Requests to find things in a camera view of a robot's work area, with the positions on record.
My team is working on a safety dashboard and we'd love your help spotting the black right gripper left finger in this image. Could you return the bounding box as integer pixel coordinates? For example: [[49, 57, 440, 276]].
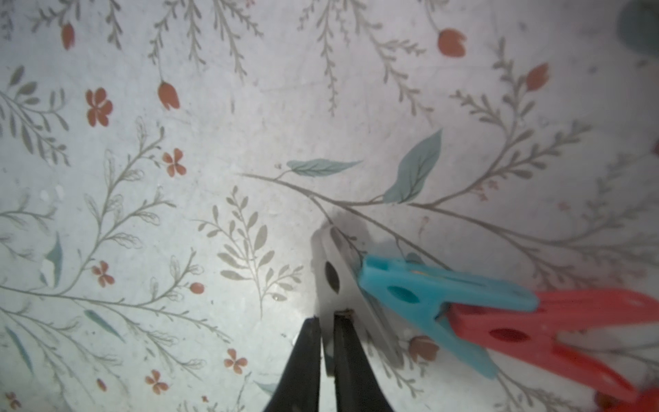
[[264, 317, 322, 412]]

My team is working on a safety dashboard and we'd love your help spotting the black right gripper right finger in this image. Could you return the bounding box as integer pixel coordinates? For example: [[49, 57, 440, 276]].
[[333, 314, 394, 412]]

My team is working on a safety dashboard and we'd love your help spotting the teal clothespin in pile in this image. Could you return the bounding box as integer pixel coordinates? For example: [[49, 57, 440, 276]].
[[358, 255, 539, 379]]

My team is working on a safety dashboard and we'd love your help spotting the grey clothespin pile left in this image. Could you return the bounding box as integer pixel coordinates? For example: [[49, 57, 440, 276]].
[[312, 225, 404, 376]]

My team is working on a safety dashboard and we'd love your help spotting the red clothespin upper pile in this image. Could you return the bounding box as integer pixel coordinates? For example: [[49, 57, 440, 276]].
[[448, 288, 658, 403]]

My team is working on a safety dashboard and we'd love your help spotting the red clothespin in pile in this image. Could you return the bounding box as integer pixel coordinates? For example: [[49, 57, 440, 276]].
[[594, 387, 659, 412]]

